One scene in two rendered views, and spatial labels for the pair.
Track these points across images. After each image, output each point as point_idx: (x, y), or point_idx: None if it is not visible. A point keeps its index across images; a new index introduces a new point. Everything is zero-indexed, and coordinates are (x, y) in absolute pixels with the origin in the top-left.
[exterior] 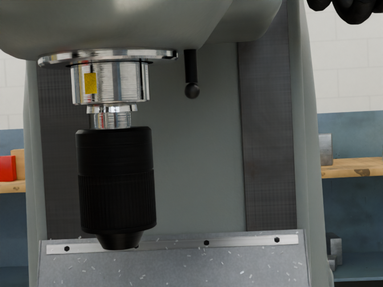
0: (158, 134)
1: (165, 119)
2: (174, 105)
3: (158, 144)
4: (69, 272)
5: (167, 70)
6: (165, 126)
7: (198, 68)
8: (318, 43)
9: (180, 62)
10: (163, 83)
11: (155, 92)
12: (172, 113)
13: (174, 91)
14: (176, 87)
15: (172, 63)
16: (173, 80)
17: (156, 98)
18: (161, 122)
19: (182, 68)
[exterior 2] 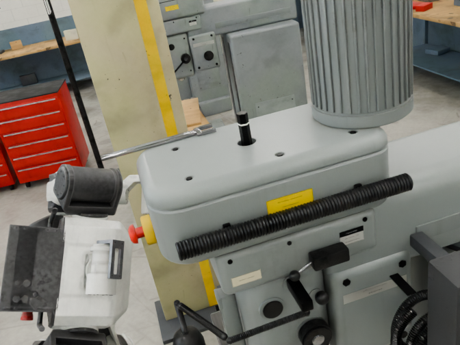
0: (413, 321)
1: (415, 319)
2: (418, 317)
3: (413, 324)
4: None
5: (417, 303)
6: (415, 321)
7: (425, 312)
8: None
9: (420, 304)
10: (415, 307)
11: (413, 307)
12: (417, 319)
13: (418, 313)
14: (419, 312)
15: (418, 302)
16: (418, 309)
17: (413, 309)
18: (414, 318)
19: (421, 307)
